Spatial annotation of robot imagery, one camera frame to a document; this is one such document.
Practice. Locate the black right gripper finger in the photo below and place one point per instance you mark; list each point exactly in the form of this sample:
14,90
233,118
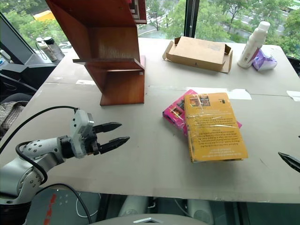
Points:
292,161

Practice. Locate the flat brown cardboard box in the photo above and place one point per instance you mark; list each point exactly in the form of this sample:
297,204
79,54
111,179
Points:
199,52

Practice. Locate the clear bottle with dark cap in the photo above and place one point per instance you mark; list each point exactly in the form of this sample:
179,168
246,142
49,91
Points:
55,50

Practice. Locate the pink paperback book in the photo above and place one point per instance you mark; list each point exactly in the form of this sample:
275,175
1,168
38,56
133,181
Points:
175,113

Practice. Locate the checked cloth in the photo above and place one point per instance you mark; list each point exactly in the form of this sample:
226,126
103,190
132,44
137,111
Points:
11,112

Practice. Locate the grey rounded shape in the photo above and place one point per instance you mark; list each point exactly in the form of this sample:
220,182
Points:
133,206

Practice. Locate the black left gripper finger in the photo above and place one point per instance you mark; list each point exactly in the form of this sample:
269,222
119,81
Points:
107,127
114,144

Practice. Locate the white plastic bottle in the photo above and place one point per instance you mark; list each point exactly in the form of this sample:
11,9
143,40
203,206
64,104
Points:
250,47

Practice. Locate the purple white plastic pack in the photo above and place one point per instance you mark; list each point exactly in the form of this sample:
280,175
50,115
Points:
264,62

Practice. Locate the yellow paperback book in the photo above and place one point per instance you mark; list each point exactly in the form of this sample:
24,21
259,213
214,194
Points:
215,131

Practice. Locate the red-brown wooden bookshelf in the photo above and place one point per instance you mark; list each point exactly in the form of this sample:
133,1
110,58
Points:
122,89

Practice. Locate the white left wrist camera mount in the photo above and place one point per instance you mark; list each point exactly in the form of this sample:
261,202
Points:
80,131

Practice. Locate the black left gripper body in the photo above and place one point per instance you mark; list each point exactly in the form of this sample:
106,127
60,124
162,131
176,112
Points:
94,146

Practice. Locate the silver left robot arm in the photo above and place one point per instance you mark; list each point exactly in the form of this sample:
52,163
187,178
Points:
28,161

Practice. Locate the black window frame post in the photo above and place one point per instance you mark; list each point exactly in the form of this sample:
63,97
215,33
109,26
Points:
191,16

